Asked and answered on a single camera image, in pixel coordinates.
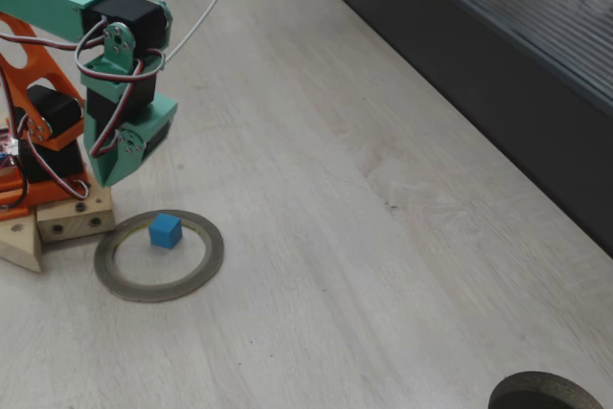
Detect small blue cube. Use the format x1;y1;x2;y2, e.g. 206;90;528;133
148;212;183;251

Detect short wooden base block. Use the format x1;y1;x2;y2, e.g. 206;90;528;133
36;183;118;243

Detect orange board holder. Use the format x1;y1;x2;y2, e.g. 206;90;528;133
0;167;31;222

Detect long wooden plank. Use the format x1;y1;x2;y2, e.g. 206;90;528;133
0;210;44;274

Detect grey partition with ribbed glass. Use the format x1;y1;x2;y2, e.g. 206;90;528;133
291;0;613;260

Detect red white black servo wires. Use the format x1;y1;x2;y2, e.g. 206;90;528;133
0;15;167;202

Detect thin white cable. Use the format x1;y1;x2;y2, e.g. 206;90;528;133
162;0;284;65

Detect grey ring of tape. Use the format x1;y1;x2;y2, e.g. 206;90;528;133
93;209;225;304

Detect round desk cable hole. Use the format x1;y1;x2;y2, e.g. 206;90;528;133
488;370;605;409

